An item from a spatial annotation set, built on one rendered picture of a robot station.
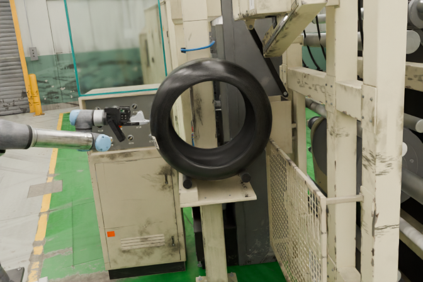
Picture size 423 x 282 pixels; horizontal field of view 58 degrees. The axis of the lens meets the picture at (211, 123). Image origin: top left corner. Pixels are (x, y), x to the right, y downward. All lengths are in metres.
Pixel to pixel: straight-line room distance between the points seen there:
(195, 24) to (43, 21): 8.76
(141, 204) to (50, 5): 8.62
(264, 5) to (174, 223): 1.64
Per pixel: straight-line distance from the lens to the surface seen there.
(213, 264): 2.47
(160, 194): 2.55
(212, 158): 2.05
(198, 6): 2.07
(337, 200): 1.45
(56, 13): 10.74
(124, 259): 2.79
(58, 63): 10.65
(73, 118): 1.86
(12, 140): 1.59
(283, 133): 2.14
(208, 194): 1.94
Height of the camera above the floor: 1.58
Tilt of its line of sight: 13 degrees down
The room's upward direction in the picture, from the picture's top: 5 degrees counter-clockwise
